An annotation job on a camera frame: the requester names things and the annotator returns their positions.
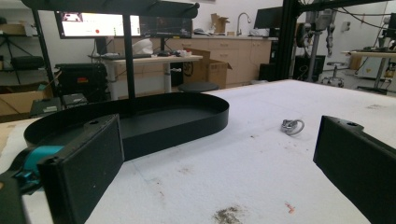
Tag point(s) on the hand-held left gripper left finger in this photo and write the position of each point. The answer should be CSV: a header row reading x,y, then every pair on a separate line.
x,y
81,168

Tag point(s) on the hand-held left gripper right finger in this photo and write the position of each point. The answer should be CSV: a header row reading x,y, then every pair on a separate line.
x,y
358,161

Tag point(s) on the black two-tier tray stand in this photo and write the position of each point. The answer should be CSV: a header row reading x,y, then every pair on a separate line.
x,y
174,124

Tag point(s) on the flat black box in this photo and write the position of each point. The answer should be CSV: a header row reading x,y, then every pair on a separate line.
x,y
74,100
46,107

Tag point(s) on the black hard case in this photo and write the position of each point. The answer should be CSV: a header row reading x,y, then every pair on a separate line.
x,y
81,82

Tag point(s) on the rolling stool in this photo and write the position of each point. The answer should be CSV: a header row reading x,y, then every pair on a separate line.
x,y
334,76

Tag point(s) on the large flat cardboard box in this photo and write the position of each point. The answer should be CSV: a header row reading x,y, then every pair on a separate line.
x,y
18,101

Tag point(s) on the wooden work table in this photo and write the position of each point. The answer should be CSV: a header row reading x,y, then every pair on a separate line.
x,y
370,54

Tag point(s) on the black cylindrical bag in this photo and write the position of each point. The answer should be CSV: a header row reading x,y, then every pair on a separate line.
x,y
27,62

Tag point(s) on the white felt table mat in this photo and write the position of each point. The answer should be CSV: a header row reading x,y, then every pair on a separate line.
x,y
236,168

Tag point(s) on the grey robot on stand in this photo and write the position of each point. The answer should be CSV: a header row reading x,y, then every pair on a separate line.
x,y
314,46

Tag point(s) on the black keyboard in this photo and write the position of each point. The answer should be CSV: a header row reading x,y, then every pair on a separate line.
x,y
141,56

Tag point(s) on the black computer tower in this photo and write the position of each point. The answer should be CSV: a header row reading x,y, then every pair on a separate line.
x,y
267,72

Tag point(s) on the white plastic bag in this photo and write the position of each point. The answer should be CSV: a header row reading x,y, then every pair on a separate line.
x,y
143,46

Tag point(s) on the white standing desk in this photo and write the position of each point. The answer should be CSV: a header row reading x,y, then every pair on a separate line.
x,y
168,59

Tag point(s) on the black round stool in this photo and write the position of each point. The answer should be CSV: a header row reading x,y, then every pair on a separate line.
x,y
198,86

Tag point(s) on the lit computer monitor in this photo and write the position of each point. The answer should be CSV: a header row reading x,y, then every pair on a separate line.
x,y
93,25

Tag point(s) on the wooden cabinet counter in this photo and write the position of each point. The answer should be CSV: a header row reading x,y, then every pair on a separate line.
x,y
246,54

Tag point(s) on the open cardboard box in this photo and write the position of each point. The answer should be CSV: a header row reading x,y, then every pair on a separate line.
x,y
211,71

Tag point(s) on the dark computer monitor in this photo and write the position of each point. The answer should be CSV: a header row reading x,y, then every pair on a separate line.
x,y
166,27

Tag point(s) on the silver faucet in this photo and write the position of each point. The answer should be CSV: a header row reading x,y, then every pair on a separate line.
x,y
239,25

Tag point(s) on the small cardboard box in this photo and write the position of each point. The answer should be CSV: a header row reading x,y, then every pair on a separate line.
x,y
219,24

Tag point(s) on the black metal frame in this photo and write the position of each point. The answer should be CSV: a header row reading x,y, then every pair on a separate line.
x,y
288,40

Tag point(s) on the black wall monitor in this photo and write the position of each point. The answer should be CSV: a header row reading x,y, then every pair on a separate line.
x,y
267,18

